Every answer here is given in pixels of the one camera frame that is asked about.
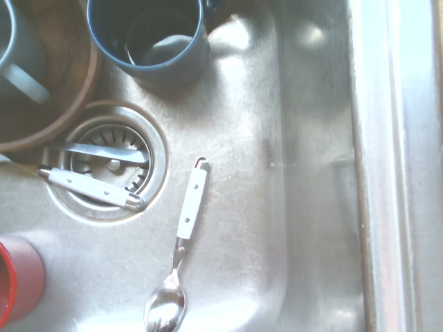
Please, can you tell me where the white-handled steel spoon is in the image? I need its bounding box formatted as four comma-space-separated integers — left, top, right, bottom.
143, 156, 210, 332

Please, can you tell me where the stainless steel kitchen sink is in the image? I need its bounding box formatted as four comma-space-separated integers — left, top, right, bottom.
0, 0, 443, 332

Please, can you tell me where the round wooden bowl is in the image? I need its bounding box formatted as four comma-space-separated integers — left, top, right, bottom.
0, 0, 102, 154

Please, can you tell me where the white-handled table knife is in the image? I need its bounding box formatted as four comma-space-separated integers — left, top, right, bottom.
36, 165, 145, 210

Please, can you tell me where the red plastic cup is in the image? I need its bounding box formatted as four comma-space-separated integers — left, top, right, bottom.
0, 234, 46, 326

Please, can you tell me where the grey ceramic mug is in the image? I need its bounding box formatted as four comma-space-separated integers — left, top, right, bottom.
0, 0, 51, 105

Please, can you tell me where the metal sink drain strainer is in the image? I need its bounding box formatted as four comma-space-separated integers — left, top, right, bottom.
47, 104, 171, 223

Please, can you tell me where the dark blue cup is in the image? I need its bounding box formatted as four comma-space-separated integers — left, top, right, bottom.
84, 0, 228, 93

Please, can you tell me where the plain steel cutlery blade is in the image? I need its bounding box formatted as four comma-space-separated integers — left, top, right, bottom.
46, 142, 149, 165

